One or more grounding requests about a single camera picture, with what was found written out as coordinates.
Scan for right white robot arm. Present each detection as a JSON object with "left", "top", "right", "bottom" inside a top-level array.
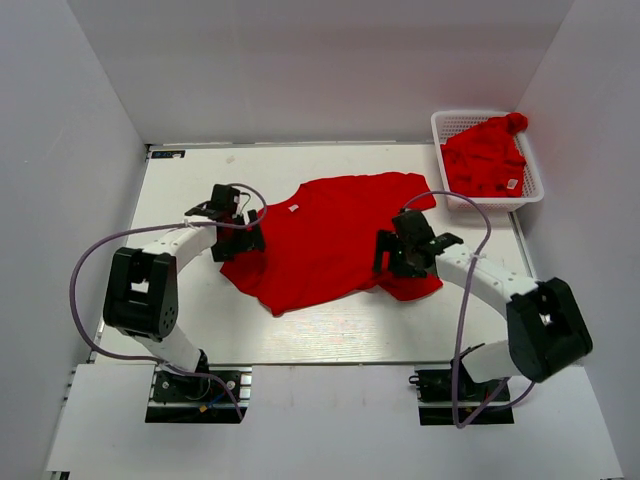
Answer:
[{"left": 373, "top": 210, "right": 593, "bottom": 399}]

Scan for red t shirts in basket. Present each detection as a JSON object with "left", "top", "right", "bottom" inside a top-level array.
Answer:
[{"left": 441, "top": 113, "right": 528, "bottom": 198}]

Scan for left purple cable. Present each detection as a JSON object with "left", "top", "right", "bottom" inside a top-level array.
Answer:
[{"left": 68, "top": 182, "right": 269, "bottom": 421}]

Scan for black label sticker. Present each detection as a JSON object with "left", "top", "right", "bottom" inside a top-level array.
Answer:
[{"left": 150, "top": 150, "right": 186, "bottom": 159}]

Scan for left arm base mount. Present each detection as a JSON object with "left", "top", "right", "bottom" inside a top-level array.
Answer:
[{"left": 145, "top": 368, "right": 251, "bottom": 425}]

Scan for red t shirt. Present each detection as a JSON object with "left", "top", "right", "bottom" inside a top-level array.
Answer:
[{"left": 221, "top": 172, "right": 443, "bottom": 316}]

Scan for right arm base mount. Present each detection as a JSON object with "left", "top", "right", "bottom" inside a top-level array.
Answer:
[{"left": 408, "top": 368, "right": 514, "bottom": 426}]

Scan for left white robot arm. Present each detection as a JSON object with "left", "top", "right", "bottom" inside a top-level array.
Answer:
[{"left": 103, "top": 183, "right": 266, "bottom": 399}]

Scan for white plastic basket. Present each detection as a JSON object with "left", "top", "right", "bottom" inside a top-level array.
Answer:
[{"left": 431, "top": 110, "right": 544, "bottom": 212}]

